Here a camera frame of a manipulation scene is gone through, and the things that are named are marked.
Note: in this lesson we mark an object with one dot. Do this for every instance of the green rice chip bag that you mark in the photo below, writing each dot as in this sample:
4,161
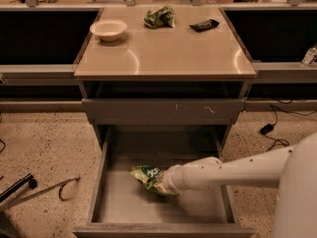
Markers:
151,178

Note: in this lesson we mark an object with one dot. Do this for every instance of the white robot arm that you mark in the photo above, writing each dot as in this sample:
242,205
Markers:
293,170

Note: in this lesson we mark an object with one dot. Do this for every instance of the grey drawer cabinet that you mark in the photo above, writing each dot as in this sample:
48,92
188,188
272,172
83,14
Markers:
166,63

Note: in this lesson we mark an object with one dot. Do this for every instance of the closed grey top drawer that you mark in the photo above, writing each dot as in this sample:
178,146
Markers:
162,111

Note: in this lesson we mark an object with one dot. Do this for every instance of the crumpled green snack bag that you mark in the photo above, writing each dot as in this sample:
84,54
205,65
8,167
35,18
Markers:
160,17

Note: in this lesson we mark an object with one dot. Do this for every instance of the open grey middle drawer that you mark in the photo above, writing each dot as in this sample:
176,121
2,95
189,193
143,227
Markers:
122,208

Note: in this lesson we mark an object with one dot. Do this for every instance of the white bowl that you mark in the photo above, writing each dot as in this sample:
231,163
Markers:
109,29

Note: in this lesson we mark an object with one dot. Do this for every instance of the grey metal hook bar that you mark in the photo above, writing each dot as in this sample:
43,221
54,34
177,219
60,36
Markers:
59,186

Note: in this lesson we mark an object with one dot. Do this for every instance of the black chair leg with caster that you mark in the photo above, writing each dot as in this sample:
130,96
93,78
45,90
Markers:
28,179

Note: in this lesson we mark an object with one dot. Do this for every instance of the clear plastic bottle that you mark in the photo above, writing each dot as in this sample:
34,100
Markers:
310,56

